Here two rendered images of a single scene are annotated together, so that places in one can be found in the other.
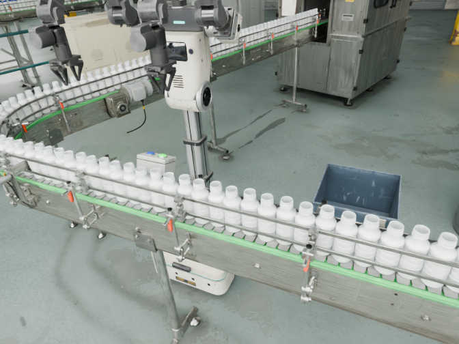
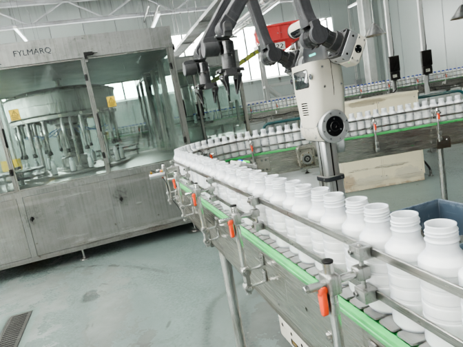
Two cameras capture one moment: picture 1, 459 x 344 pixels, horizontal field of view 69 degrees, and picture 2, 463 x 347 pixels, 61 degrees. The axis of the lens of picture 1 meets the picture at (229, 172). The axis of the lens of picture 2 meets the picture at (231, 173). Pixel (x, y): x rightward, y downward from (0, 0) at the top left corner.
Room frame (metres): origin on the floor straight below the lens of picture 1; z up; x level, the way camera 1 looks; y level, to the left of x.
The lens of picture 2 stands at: (-0.02, -0.92, 1.35)
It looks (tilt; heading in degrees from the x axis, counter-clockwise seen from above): 9 degrees down; 47
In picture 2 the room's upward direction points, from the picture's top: 10 degrees counter-clockwise
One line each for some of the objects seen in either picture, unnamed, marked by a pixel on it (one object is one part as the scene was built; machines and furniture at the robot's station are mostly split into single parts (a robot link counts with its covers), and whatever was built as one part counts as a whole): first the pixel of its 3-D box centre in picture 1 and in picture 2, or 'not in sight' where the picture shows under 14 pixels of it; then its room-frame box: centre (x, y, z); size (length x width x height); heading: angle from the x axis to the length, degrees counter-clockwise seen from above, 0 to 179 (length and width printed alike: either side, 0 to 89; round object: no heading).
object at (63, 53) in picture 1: (63, 52); (204, 80); (1.32, 0.59, 1.51); 0.10 x 0.07 x 0.07; 154
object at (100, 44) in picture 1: (108, 59); (372, 140); (5.11, 1.68, 0.59); 1.10 x 0.62 x 1.18; 135
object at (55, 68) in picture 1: (65, 72); (204, 95); (1.30, 0.60, 1.44); 0.07 x 0.07 x 0.09; 64
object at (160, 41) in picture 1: (155, 37); (225, 48); (1.10, 0.20, 1.58); 0.07 x 0.06 x 0.07; 155
